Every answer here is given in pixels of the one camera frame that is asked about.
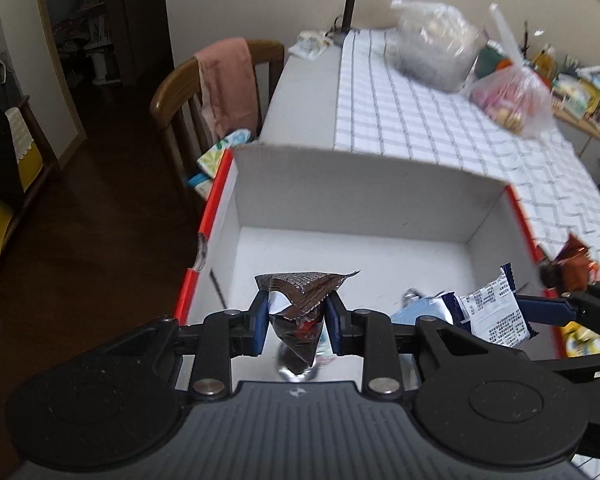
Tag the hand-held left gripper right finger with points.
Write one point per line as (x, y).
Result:
(336, 327)

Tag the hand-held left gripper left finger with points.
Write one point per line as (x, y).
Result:
(260, 325)

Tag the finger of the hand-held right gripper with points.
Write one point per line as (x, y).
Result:
(545, 310)
(585, 367)

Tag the white blue-edged snack packet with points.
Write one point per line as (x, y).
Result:
(495, 315)

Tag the dark brown foil packet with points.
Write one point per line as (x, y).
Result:
(300, 290)

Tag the brown cookie packet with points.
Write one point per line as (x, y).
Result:
(570, 260)

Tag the red cardboard box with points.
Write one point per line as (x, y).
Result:
(355, 210)

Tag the plastic bag of snacks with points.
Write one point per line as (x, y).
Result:
(510, 95)

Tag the yellow cartoon snack packet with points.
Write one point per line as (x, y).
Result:
(582, 340)

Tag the light blue snack packet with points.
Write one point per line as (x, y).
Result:
(420, 312)

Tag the blue white pack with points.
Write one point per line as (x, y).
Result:
(200, 181)

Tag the grey wooden cabinet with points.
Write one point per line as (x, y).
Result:
(592, 145)

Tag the floral tissue pack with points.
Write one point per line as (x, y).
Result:
(225, 152)

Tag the white checked tablecloth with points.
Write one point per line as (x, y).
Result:
(430, 120)

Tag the white tube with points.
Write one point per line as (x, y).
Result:
(590, 69)

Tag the wooden chair with towel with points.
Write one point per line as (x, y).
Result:
(170, 95)

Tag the orange drink bottle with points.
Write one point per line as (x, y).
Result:
(544, 57)

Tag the yellow lace-edged cloth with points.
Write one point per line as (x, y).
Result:
(27, 165)

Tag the papers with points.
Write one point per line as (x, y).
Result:
(307, 45)

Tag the clear plastic bag with bowl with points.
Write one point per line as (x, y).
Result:
(430, 50)

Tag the grey desk lamp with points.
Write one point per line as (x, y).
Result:
(350, 5)

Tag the dark wooden bookshelf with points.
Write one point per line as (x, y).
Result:
(95, 20)

